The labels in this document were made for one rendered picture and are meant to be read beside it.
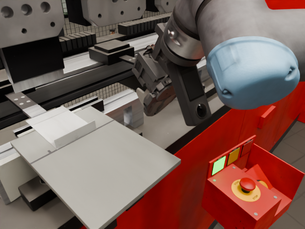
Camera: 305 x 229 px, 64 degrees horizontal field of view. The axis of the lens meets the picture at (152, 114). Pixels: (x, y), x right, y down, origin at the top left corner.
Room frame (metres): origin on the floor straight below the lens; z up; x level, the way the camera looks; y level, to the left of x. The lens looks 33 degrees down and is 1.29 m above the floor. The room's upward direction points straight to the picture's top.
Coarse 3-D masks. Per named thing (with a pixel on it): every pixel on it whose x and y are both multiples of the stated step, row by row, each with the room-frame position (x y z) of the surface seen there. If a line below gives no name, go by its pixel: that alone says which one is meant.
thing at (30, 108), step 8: (0, 72) 0.60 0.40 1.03; (0, 80) 0.55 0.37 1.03; (8, 80) 0.56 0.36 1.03; (0, 88) 0.53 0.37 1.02; (8, 88) 0.55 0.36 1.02; (32, 88) 0.59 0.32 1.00; (0, 96) 0.53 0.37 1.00; (8, 96) 0.52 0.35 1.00; (16, 96) 0.52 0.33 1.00; (24, 96) 0.52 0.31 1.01; (16, 104) 0.49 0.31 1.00; (24, 104) 0.49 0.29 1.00; (32, 104) 0.49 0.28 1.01; (24, 112) 0.46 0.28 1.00; (32, 112) 0.45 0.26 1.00; (40, 112) 0.45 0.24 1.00
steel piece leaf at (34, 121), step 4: (56, 108) 0.47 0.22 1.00; (60, 108) 0.47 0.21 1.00; (64, 108) 0.47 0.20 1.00; (48, 112) 0.46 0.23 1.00; (52, 112) 0.46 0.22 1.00; (56, 112) 0.46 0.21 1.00; (60, 112) 0.46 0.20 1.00; (36, 116) 0.44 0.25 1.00; (40, 116) 0.44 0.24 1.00; (44, 116) 0.44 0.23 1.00; (48, 116) 0.44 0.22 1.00; (52, 116) 0.44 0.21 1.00; (28, 120) 0.42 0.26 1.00; (32, 120) 0.42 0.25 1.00; (36, 120) 0.42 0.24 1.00; (40, 120) 0.42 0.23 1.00; (32, 124) 0.41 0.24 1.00
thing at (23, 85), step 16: (0, 48) 0.40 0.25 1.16; (16, 48) 0.41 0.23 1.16; (32, 48) 0.43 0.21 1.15; (48, 48) 0.45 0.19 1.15; (16, 64) 0.40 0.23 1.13; (32, 64) 0.42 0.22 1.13; (48, 64) 0.44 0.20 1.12; (16, 80) 0.40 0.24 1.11; (32, 80) 0.42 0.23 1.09; (48, 80) 0.45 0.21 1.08
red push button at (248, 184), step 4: (240, 180) 0.44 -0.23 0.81; (244, 180) 0.44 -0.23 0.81; (248, 180) 0.44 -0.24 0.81; (252, 180) 0.44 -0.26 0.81; (240, 184) 0.43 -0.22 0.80; (244, 184) 0.42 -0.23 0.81; (248, 184) 0.42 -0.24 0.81; (252, 184) 0.42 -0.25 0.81; (244, 188) 0.42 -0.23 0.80; (248, 188) 0.41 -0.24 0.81; (252, 188) 0.41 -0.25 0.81; (244, 192) 0.42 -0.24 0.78; (248, 192) 0.42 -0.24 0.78
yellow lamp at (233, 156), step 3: (237, 150) 0.53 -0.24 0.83; (231, 153) 0.52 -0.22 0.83; (234, 153) 0.52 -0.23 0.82; (237, 153) 0.53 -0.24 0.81; (231, 156) 0.52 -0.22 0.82; (234, 156) 0.53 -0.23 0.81; (237, 156) 0.54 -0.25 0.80; (228, 159) 0.51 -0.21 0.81; (231, 159) 0.52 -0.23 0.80; (234, 159) 0.53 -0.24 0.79; (228, 162) 0.51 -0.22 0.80; (231, 162) 0.52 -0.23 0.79
